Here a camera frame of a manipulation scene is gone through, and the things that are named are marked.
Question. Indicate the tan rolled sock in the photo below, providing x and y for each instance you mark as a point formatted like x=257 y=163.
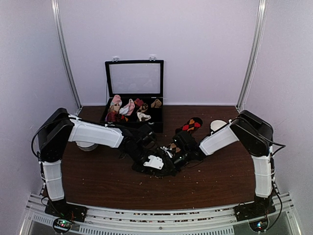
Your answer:
x=156 y=104

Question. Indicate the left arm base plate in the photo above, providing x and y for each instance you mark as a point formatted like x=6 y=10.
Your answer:
x=62 y=209

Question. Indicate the dark red rolled sock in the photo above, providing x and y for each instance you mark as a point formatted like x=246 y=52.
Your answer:
x=138 y=102

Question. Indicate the aluminium frame post left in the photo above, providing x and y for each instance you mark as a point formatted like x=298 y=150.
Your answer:
x=64 y=53

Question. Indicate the beige brown argyle sock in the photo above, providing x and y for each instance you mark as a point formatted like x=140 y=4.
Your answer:
x=173 y=148

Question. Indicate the white sock in box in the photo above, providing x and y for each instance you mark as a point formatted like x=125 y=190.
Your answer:
x=143 y=117

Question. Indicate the pink rolled sock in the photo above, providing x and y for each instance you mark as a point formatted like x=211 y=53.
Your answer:
x=115 y=103

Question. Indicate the red orange argyle sock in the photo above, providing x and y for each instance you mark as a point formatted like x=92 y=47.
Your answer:
x=191 y=125

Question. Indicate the white pink sock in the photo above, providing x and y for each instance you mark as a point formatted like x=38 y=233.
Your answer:
x=127 y=109

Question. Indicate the white bowl dark outside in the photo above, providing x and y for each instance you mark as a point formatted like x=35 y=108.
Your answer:
x=216 y=125

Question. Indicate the aluminium frame post right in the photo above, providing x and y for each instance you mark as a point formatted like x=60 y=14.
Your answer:
x=256 y=42

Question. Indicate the aluminium frame post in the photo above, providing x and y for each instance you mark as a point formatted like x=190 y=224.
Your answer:
x=64 y=53
x=256 y=42

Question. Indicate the black box with glass lid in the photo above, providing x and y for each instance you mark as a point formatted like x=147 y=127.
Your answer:
x=140 y=81

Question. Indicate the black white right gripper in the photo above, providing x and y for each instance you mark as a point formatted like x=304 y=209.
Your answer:
x=174 y=166

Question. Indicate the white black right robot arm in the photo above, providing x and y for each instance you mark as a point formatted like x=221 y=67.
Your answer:
x=250 y=131

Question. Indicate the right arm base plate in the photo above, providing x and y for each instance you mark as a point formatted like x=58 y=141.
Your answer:
x=255 y=209

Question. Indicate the white fluted bowl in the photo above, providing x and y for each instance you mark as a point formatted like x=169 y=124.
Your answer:
x=86 y=146

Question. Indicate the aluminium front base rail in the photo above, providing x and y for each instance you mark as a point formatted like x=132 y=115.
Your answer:
x=206 y=221

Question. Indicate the brown patterned rolled sock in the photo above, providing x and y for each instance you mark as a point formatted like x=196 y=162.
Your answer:
x=143 y=108

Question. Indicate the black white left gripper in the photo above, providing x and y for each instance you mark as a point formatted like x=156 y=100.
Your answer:
x=146 y=170

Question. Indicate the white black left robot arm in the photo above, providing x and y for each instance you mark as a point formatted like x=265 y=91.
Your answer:
x=61 y=129

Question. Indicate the red brown sock in box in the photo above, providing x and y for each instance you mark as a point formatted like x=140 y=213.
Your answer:
x=115 y=116

